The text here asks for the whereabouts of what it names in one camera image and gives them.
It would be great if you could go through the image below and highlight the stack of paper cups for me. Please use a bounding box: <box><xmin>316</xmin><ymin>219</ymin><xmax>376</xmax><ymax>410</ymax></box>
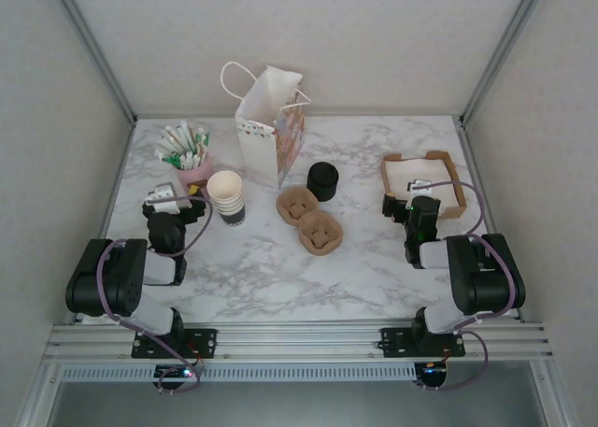
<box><xmin>206</xmin><ymin>171</ymin><xmax>248</xmax><ymax>228</ymax></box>

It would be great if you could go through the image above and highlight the white patterned paper gift bag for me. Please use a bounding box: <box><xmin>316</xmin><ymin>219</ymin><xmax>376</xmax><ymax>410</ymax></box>
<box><xmin>221</xmin><ymin>61</ymin><xmax>313</xmax><ymax>190</ymax></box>

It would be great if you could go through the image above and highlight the brown pulp cup carrier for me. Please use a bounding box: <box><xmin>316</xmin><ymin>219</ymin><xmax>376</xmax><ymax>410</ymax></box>
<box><xmin>276</xmin><ymin>186</ymin><xmax>346</xmax><ymax>258</ymax></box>

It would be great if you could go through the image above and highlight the pink stick holder cup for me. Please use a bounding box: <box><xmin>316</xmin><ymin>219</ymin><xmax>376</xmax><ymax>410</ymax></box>
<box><xmin>175</xmin><ymin>158</ymin><xmax>216</xmax><ymax>200</ymax></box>

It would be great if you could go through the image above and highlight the brown cardboard tray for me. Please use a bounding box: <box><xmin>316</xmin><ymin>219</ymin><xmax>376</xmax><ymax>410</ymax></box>
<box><xmin>379</xmin><ymin>149</ymin><xmax>468</xmax><ymax>221</ymax></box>

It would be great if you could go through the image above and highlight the stack of black lids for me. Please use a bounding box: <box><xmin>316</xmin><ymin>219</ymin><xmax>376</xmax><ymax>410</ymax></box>
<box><xmin>306</xmin><ymin>161</ymin><xmax>341</xmax><ymax>203</ymax></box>

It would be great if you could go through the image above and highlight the black controller board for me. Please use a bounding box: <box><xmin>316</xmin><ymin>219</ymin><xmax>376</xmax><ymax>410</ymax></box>
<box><xmin>417</xmin><ymin>361</ymin><xmax>450</xmax><ymax>387</ymax></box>
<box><xmin>155</xmin><ymin>363</ymin><xmax>195</xmax><ymax>381</ymax></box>

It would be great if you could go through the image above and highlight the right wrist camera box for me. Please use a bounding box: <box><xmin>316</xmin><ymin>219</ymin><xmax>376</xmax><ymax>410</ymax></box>
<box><xmin>406</xmin><ymin>178</ymin><xmax>434</xmax><ymax>197</ymax></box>

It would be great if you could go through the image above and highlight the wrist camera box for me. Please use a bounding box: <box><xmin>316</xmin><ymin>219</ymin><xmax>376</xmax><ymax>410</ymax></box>
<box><xmin>144</xmin><ymin>181</ymin><xmax>179</xmax><ymax>209</ymax></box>
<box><xmin>406</xmin><ymin>178</ymin><xmax>434</xmax><ymax>197</ymax></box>

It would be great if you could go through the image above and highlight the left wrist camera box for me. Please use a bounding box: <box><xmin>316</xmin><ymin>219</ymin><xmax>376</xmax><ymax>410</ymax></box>
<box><xmin>144</xmin><ymin>181</ymin><xmax>179</xmax><ymax>209</ymax></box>

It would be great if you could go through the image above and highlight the left aluminium side rail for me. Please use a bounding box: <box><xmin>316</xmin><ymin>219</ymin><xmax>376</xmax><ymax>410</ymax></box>
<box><xmin>69</xmin><ymin>118</ymin><xmax>137</xmax><ymax>325</ymax></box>

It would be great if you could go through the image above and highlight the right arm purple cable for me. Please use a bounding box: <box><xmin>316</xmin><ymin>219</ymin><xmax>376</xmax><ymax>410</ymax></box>
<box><xmin>413</xmin><ymin>179</ymin><xmax>525</xmax><ymax>393</ymax></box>

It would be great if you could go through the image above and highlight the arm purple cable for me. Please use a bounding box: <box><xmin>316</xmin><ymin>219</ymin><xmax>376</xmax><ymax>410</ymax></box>
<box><xmin>95</xmin><ymin>195</ymin><xmax>215</xmax><ymax>394</ymax></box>
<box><xmin>413</xmin><ymin>179</ymin><xmax>525</xmax><ymax>393</ymax></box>

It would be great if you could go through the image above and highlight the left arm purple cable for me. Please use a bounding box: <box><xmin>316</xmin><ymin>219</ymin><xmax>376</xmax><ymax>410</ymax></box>
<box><xmin>95</xmin><ymin>195</ymin><xmax>215</xmax><ymax>394</ymax></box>

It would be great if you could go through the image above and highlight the left black mount plate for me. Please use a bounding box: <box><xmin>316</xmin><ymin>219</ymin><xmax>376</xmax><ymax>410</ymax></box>
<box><xmin>130</xmin><ymin>327</ymin><xmax>219</xmax><ymax>359</ymax></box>

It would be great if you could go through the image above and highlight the black mount plate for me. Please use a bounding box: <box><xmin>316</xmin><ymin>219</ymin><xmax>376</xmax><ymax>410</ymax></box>
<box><xmin>380</xmin><ymin>326</ymin><xmax>467</xmax><ymax>358</ymax></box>
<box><xmin>130</xmin><ymin>327</ymin><xmax>219</xmax><ymax>359</ymax></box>

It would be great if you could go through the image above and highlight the right black mount plate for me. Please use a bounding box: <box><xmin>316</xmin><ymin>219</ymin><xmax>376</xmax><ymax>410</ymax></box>
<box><xmin>380</xmin><ymin>326</ymin><xmax>467</xmax><ymax>358</ymax></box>

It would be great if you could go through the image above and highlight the thin aluminium rear rail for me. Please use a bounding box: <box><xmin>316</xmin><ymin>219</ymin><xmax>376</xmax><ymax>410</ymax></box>
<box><xmin>133</xmin><ymin>112</ymin><xmax>463</xmax><ymax>121</ymax></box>

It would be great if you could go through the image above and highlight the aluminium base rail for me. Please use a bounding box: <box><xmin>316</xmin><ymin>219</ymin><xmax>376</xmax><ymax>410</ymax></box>
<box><xmin>44</xmin><ymin>322</ymin><xmax>555</xmax><ymax>361</ymax></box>

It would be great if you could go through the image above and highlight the left aluminium frame post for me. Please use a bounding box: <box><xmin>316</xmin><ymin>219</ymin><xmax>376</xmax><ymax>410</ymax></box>
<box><xmin>46</xmin><ymin>0</ymin><xmax>137</xmax><ymax>124</ymax></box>

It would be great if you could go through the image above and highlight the aluminium frame post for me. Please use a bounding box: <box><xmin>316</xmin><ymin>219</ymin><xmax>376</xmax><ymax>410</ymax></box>
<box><xmin>460</xmin><ymin>0</ymin><xmax>552</xmax><ymax>125</ymax></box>
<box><xmin>46</xmin><ymin>0</ymin><xmax>137</xmax><ymax>124</ymax></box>

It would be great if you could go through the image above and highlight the grey slotted cable duct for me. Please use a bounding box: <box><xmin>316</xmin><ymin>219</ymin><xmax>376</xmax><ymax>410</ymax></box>
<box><xmin>60</xmin><ymin>363</ymin><xmax>418</xmax><ymax>382</ymax></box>

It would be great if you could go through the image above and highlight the right aluminium frame post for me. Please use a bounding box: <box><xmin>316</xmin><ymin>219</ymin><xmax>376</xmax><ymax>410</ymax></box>
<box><xmin>460</xmin><ymin>0</ymin><xmax>552</xmax><ymax>125</ymax></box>

